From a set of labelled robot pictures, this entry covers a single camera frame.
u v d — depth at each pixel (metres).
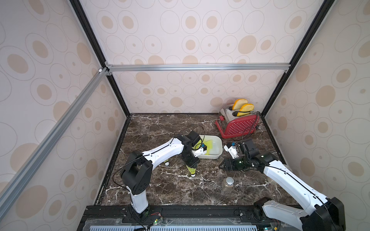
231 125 0.94
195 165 0.73
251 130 1.04
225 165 0.71
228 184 0.74
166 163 0.91
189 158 0.72
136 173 0.46
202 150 0.78
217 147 1.00
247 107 0.92
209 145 0.95
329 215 0.39
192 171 0.83
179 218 0.73
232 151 0.73
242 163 0.65
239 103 0.97
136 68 0.91
